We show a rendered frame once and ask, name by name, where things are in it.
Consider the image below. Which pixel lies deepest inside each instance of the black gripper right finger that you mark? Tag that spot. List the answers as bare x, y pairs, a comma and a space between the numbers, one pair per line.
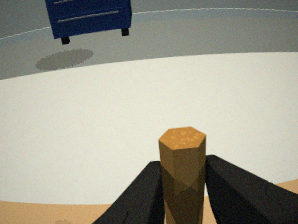
240, 197

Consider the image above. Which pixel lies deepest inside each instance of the brown wooden-handled awl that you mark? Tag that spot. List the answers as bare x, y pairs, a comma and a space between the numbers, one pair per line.
183, 174

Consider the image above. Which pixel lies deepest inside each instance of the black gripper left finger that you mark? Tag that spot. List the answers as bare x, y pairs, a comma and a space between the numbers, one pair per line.
141, 203

